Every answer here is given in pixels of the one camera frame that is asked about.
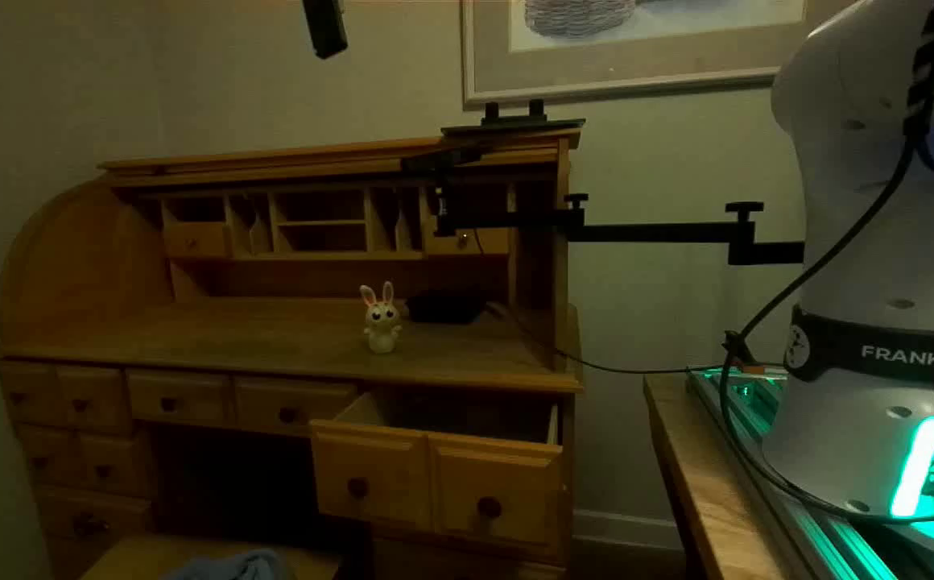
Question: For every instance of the wooden stool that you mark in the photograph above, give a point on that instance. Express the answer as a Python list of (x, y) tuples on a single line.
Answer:
[(146, 559)]

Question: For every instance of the closed wooden desk drawer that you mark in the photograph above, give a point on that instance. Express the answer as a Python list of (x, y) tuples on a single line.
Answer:
[(32, 386), (112, 454), (435, 564), (102, 511), (197, 395), (52, 453), (90, 391), (274, 401)]

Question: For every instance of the open wooden desk drawer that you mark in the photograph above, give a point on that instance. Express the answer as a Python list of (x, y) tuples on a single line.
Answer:
[(390, 460)]

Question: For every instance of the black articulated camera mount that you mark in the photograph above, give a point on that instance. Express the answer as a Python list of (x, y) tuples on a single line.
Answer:
[(648, 230)]

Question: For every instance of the blue cloth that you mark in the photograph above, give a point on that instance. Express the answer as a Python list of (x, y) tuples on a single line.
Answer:
[(229, 567)]

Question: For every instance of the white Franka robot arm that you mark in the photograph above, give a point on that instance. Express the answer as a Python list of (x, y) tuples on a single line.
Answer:
[(865, 161)]

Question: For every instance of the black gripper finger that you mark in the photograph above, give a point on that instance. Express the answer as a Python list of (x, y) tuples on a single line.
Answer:
[(323, 25)]

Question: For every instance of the metal robot mounting plate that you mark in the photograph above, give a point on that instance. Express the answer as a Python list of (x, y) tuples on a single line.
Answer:
[(841, 553)]

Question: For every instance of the framed wall picture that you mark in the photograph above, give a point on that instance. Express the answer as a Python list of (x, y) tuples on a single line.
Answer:
[(488, 52)]

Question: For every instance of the small wooden pigeonhole drawer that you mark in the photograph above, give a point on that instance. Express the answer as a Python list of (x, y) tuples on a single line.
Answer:
[(488, 241), (197, 241)]

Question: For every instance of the wooden roll-top desk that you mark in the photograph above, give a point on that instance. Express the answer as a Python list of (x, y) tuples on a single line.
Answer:
[(82, 268)]

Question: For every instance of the black box on desk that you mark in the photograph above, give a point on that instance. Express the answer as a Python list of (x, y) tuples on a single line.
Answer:
[(444, 309)]

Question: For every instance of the white bunny toy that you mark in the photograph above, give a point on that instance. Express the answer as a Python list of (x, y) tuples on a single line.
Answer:
[(381, 318)]

